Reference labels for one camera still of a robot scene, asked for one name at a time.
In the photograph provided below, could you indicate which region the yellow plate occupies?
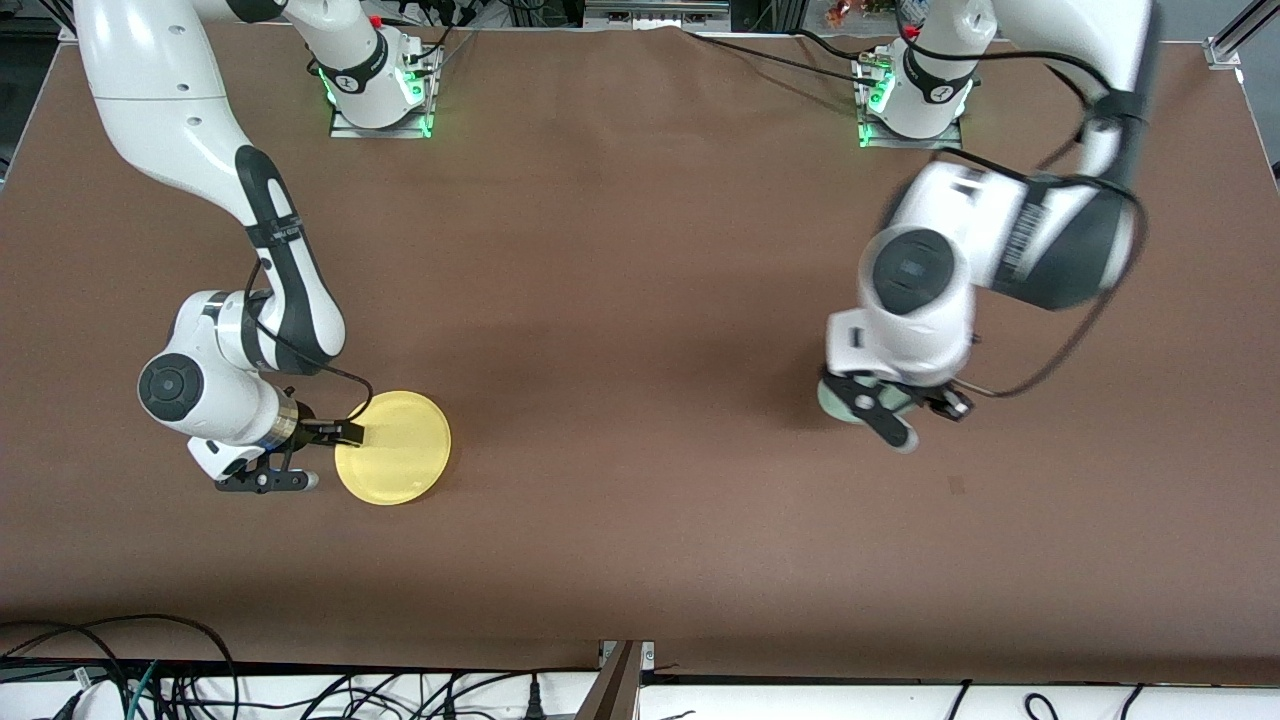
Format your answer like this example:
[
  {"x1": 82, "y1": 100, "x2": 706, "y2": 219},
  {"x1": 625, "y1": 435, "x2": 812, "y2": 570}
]
[{"x1": 334, "y1": 390, "x2": 453, "y2": 507}]

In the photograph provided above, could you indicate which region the pale green plate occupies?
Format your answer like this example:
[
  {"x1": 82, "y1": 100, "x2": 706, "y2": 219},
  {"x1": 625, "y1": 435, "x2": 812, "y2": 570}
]
[{"x1": 816, "y1": 378, "x2": 919, "y2": 429}]

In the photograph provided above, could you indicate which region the brown table cover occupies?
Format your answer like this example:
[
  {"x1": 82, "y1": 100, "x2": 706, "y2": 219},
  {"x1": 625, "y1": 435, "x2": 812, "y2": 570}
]
[{"x1": 0, "y1": 20, "x2": 1280, "y2": 673}]

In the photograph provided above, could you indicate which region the white lower shelf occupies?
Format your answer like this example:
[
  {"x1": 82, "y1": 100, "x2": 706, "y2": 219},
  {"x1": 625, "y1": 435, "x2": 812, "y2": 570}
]
[{"x1": 0, "y1": 668, "x2": 1280, "y2": 720}]

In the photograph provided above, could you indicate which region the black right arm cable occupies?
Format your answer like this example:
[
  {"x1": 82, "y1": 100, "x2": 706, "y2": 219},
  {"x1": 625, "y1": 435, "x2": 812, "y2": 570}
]
[{"x1": 243, "y1": 255, "x2": 377, "y2": 424}]

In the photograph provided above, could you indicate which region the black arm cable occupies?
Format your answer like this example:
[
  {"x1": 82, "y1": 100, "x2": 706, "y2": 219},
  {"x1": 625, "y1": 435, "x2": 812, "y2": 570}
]
[
  {"x1": 935, "y1": 45, "x2": 1153, "y2": 401},
  {"x1": 243, "y1": 255, "x2": 377, "y2": 424}
]

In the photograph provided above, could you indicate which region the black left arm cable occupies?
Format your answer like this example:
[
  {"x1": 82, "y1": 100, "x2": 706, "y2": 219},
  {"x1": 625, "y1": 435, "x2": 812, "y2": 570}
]
[{"x1": 935, "y1": 45, "x2": 1153, "y2": 401}]

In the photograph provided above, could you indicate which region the long black looped cable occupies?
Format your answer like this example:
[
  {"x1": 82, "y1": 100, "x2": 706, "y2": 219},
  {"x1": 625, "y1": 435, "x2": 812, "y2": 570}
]
[{"x1": 0, "y1": 613, "x2": 243, "y2": 720}]

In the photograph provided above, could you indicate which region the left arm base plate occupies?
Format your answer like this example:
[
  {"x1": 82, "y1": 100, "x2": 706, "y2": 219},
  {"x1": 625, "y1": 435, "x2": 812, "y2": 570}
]
[{"x1": 857, "y1": 55, "x2": 964, "y2": 152}]

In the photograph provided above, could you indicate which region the green cable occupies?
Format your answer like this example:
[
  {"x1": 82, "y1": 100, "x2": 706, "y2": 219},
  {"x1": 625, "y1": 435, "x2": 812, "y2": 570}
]
[{"x1": 122, "y1": 660, "x2": 161, "y2": 720}]

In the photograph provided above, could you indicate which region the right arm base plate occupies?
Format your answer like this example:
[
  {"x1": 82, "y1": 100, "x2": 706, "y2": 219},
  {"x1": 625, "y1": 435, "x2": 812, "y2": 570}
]
[{"x1": 329, "y1": 40, "x2": 438, "y2": 140}]

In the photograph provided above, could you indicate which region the black cable to base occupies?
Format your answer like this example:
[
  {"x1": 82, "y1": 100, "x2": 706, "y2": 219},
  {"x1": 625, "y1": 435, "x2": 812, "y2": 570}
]
[{"x1": 685, "y1": 28, "x2": 886, "y2": 91}]

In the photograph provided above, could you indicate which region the metal bracket on table edge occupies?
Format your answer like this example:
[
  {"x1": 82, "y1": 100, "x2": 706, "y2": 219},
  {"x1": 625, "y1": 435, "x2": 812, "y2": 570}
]
[{"x1": 575, "y1": 640, "x2": 657, "y2": 720}]

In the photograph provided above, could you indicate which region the aluminium corner post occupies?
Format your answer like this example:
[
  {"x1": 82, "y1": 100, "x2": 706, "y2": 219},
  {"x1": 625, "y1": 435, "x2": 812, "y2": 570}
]
[{"x1": 1204, "y1": 0, "x2": 1280, "y2": 71}]

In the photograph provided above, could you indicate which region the aluminium frame profile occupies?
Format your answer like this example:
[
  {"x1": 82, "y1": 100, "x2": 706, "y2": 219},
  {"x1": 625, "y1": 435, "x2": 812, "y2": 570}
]
[{"x1": 583, "y1": 0, "x2": 733, "y2": 30}]

